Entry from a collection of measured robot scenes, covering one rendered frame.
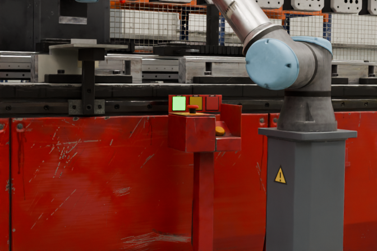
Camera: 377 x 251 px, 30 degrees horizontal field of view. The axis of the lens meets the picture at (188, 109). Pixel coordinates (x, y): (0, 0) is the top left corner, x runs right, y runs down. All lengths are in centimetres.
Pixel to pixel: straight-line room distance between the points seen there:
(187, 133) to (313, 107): 61
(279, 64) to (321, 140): 23
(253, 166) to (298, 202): 93
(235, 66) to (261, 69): 109
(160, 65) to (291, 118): 120
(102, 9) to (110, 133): 84
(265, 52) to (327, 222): 46
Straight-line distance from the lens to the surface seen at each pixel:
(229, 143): 230
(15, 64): 266
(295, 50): 165
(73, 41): 235
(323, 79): 176
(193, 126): 225
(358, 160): 295
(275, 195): 179
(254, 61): 164
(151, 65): 285
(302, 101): 175
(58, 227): 236
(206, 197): 235
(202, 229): 237
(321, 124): 174
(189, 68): 262
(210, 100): 243
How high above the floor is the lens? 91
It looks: 3 degrees down
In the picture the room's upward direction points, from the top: 1 degrees clockwise
